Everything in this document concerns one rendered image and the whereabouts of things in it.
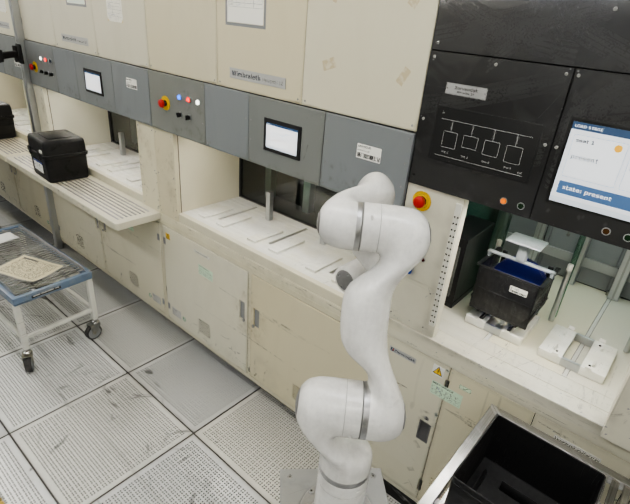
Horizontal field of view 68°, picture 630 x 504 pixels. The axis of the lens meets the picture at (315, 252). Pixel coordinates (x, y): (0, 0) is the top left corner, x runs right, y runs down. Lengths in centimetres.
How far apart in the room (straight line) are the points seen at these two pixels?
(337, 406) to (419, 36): 107
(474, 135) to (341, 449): 93
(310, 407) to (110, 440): 169
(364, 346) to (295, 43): 121
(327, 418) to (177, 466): 148
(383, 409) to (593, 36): 99
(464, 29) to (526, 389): 110
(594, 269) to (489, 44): 129
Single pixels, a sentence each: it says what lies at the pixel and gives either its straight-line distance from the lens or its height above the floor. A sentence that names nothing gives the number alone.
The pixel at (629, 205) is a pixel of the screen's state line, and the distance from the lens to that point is 140.
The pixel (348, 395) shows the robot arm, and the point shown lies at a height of 118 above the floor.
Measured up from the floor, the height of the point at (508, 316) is 97.
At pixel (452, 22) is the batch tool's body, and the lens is 150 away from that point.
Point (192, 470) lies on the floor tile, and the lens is 240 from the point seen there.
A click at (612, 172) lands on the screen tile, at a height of 158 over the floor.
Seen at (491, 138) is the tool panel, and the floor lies 159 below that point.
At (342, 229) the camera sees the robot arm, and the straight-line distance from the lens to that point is 91.
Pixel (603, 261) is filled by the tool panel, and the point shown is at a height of 100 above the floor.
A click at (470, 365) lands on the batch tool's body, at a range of 173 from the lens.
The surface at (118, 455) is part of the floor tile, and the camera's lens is 252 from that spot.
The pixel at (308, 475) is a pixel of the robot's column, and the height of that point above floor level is 76.
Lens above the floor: 187
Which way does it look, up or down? 27 degrees down
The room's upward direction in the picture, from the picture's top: 5 degrees clockwise
